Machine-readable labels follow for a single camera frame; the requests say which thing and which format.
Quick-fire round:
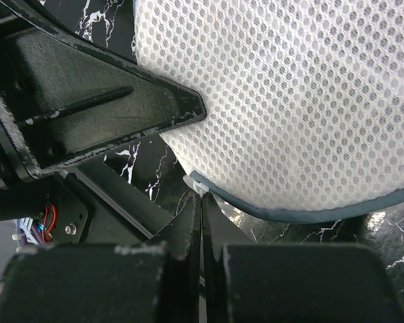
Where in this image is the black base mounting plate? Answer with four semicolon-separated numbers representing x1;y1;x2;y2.
48;162;172;245

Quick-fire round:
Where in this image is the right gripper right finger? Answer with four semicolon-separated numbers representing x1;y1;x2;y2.
201;194;404;322

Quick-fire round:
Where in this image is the white mesh laundry bag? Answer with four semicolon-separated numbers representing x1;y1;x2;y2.
135;1;404;223

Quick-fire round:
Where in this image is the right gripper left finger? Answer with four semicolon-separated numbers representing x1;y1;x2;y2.
0;194;201;322

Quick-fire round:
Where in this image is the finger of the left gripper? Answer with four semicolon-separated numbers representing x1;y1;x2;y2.
0;1;206;181

